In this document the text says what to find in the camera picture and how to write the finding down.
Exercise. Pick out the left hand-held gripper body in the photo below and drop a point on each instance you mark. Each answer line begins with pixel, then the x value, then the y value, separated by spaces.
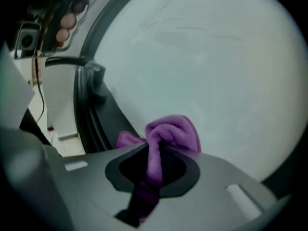
pixel 27 38

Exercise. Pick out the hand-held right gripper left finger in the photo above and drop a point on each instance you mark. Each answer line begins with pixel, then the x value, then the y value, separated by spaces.
pixel 132 167

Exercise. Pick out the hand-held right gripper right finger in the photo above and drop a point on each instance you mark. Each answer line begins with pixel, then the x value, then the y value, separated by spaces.
pixel 173 163

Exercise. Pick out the purple cloth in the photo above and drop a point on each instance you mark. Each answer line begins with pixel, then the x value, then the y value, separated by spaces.
pixel 172 131

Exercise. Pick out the frosted window glass pane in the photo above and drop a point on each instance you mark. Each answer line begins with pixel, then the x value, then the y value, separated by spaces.
pixel 197 80

